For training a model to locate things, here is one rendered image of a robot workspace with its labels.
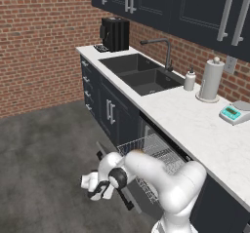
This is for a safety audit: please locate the white paper towel roll holder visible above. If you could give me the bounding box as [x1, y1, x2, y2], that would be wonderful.
[194, 56, 227, 104]

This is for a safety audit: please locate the dark grey tap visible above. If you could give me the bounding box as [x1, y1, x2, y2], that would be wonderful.
[140, 37, 175, 73]

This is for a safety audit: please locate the black coffee machine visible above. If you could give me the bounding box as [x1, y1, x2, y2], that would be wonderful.
[93, 16, 131, 54]

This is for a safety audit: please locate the dark base cupboard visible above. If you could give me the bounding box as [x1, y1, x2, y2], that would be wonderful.
[189, 174, 250, 233]

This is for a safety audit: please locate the white soap dispenser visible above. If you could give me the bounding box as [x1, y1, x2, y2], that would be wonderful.
[183, 66, 197, 93]

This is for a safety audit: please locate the white wire dishwasher rack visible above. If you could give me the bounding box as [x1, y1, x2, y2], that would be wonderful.
[116, 133, 188, 206]

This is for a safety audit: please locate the dark dishwasher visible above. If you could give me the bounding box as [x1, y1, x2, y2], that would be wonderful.
[138, 110, 193, 164]

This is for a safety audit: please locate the dark base cupboard door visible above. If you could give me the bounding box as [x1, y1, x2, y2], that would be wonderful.
[109, 85, 142, 148]
[98, 76, 113, 137]

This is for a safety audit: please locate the silver base cupboard handle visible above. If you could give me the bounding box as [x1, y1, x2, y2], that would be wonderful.
[105, 98, 112, 121]

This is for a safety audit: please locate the dark drawer front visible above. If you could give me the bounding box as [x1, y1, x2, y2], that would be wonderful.
[81, 70, 100, 94]
[82, 85, 101, 107]
[79, 55, 100, 79]
[83, 98, 102, 123]

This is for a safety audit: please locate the white wall outlet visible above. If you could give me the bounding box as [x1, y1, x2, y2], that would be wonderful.
[224, 55, 238, 75]

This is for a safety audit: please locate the dark double sink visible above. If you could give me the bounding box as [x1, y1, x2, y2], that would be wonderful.
[98, 53, 186, 97]

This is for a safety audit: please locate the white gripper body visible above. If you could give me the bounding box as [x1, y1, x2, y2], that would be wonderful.
[80, 171, 101, 191]

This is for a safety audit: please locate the teal kitchen scale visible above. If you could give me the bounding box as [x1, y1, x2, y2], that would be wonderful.
[218, 99, 250, 127]

